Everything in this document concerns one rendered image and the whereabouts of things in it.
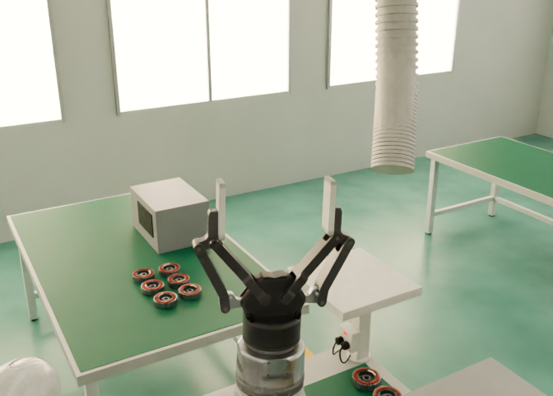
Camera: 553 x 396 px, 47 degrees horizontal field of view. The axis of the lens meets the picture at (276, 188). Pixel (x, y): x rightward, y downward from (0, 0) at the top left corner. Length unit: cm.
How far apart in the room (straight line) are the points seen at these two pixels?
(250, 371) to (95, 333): 219
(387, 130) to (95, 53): 361
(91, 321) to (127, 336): 22
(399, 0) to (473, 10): 540
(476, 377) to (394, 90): 111
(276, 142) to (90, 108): 192
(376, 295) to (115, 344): 119
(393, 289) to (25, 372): 140
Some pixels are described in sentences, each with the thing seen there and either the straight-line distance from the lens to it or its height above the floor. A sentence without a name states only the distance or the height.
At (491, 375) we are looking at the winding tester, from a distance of 178.
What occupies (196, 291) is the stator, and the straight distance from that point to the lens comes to 313.
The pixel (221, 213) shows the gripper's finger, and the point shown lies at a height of 206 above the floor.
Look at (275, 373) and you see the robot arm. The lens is 82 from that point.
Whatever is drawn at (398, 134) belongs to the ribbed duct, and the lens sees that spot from 236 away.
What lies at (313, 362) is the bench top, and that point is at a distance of 270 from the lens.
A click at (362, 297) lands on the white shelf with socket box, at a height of 121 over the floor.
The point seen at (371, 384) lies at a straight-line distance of 255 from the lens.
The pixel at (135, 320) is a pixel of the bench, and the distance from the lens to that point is 302.
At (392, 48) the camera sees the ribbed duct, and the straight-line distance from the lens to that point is 242.
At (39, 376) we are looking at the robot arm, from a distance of 130.
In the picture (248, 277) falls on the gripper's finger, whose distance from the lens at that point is 78.
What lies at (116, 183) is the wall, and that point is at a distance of 587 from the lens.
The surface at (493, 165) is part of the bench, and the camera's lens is 520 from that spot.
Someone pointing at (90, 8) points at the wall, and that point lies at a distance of 552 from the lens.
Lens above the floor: 235
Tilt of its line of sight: 21 degrees down
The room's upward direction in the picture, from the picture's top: straight up
